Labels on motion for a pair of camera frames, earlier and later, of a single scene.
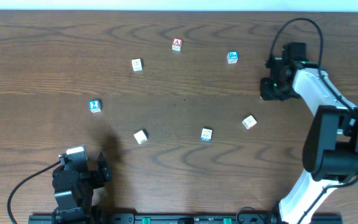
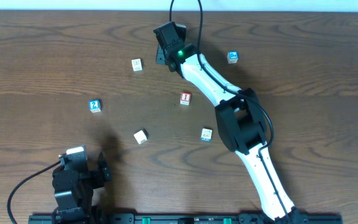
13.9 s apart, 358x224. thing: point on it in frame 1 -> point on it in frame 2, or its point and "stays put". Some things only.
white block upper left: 137,65 stays put
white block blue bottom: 206,135 stays put
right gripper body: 268,90 -> 160,58
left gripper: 97,175 stays put
